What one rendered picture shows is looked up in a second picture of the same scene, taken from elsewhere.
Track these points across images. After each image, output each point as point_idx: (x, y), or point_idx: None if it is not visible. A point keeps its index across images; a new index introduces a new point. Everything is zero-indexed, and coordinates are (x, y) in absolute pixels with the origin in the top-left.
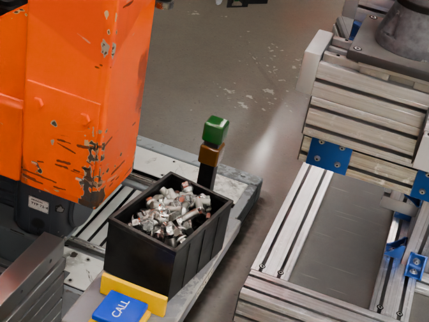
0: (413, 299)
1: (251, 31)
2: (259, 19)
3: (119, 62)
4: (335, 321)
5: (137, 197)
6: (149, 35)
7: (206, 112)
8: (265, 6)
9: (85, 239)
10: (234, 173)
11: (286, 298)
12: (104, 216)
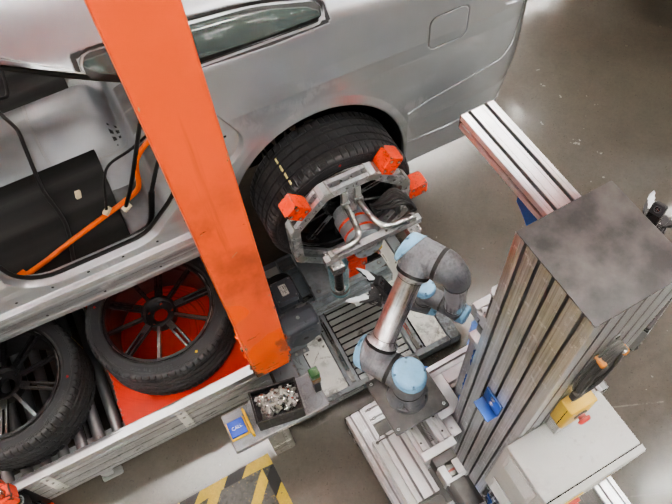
0: (429, 469)
1: (606, 178)
2: (628, 164)
3: (254, 349)
4: (372, 459)
5: (267, 386)
6: (281, 335)
7: (491, 254)
8: (651, 147)
9: (334, 330)
10: (446, 323)
11: (362, 434)
12: (354, 320)
